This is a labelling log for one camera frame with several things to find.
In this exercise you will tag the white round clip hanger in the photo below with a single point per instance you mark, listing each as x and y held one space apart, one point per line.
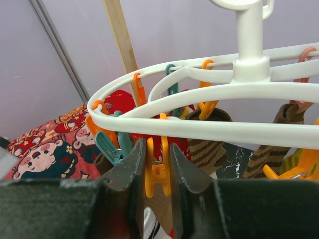
251 77

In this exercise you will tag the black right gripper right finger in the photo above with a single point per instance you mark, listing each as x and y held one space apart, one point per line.
205 208

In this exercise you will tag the mustard yellow hanging sock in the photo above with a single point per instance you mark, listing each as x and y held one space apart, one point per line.
289 163

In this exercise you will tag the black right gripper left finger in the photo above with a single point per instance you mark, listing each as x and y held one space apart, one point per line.
110 207

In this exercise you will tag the red cartoon bear pillow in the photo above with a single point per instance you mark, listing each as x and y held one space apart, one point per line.
61 148

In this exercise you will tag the white sock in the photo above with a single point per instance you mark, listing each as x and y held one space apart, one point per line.
151 225

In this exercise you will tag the wooden rack frame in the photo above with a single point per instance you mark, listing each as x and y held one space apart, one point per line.
119 28

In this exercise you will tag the tan sock brown cuff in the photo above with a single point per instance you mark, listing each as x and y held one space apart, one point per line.
161 207
102 164

